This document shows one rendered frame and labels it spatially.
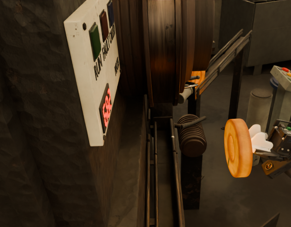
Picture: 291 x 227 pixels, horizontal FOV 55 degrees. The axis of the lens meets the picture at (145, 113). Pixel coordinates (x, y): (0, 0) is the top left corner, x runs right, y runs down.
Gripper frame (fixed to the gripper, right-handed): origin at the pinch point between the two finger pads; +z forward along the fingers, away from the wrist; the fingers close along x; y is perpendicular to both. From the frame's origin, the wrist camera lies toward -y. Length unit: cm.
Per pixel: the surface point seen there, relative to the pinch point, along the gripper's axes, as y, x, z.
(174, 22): 26.6, 1.4, 25.1
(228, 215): -78, -40, -37
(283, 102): -25, -83, -60
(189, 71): 14.2, -5.9, 17.2
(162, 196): -24.6, 0.8, 14.6
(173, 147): -16.9, -13.6, 12.2
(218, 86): -73, -193, -61
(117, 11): 25.5, -1.9, 36.7
